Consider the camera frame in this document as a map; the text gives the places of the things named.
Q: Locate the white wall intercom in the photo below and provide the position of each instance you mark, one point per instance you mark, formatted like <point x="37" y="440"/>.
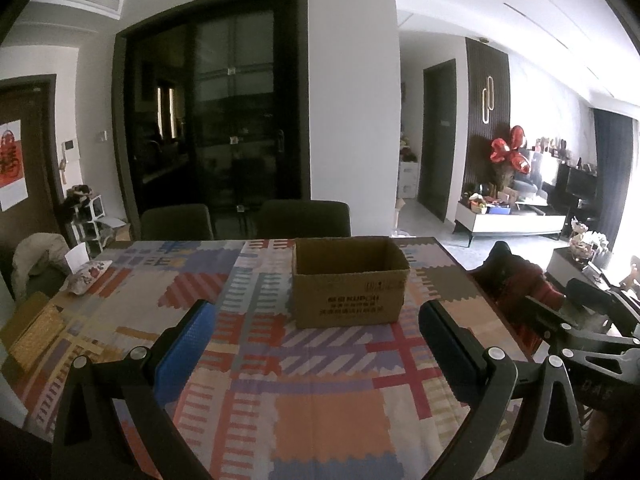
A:
<point x="70" y="151"/>

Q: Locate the white storage drawers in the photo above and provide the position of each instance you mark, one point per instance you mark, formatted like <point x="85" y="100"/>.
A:
<point x="407" y="180"/>

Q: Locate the black garment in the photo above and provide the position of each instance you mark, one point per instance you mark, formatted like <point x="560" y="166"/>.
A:
<point x="505" y="257"/>

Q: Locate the black television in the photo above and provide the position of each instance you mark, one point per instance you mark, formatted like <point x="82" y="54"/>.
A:
<point x="577" y="185"/>

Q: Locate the dark interior door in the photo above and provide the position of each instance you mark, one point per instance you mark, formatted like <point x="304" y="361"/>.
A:
<point x="436" y="140"/>

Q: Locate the flower basket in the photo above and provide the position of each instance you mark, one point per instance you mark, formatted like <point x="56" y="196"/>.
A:
<point x="587" y="242"/>

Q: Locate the white cube shoe rack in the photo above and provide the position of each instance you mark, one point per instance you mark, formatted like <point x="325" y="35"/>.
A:
<point x="92" y="215"/>

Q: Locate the dark glass sliding door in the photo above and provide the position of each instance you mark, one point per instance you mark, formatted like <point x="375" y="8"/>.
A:
<point x="220" y="110"/>

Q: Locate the gold woven tissue box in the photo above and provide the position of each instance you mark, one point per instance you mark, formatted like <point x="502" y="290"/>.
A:
<point x="37" y="337"/>

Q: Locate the brown cardboard box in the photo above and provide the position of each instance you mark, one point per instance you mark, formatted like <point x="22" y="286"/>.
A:
<point x="345" y="295"/>

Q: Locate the red and white door poster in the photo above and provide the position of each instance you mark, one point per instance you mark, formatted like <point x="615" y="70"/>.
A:
<point x="11" y="165"/>

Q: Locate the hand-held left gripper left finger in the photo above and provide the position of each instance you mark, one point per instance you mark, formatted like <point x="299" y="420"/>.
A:
<point x="185" y="345"/>

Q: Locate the looped wall lamp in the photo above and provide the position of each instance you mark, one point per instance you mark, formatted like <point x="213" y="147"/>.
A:
<point x="488" y="100"/>

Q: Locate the red foil balloons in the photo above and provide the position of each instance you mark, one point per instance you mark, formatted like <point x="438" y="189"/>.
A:
<point x="510" y="152"/>

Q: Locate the red garment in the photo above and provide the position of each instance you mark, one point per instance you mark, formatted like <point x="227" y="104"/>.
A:
<point x="520" y="295"/>

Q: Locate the floral fabric pouch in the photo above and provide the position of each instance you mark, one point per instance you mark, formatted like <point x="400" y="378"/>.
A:
<point x="87" y="276"/>

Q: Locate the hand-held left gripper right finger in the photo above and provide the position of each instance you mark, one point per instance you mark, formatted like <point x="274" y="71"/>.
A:
<point x="450" y="350"/>

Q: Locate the white media cabinet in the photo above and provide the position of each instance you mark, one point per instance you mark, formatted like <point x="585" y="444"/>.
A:
<point x="505" y="222"/>

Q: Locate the dark curtain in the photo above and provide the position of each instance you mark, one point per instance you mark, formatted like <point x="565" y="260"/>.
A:
<point x="612" y="175"/>

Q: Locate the person's right forearm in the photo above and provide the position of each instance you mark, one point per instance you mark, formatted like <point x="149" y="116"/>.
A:
<point x="615" y="445"/>

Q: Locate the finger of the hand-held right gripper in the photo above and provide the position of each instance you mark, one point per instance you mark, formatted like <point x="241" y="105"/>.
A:
<point x="550" y="325"/>
<point x="600" y="300"/>

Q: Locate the colourful patterned tablecloth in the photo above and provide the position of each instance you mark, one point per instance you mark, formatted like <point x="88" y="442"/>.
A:
<point x="325" y="410"/>

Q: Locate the brown entrance door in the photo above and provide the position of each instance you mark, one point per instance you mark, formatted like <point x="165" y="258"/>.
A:
<point x="40" y="160"/>

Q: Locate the beige jacket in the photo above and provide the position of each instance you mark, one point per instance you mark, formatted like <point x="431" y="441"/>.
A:
<point x="37" y="260"/>

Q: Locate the white paper card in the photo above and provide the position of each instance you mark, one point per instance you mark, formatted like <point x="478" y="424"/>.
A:
<point x="76" y="258"/>

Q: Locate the dark dining chair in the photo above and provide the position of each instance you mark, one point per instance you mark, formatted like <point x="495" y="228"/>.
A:
<point x="20" y="440"/>
<point x="302" y="217"/>
<point x="175" y="222"/>

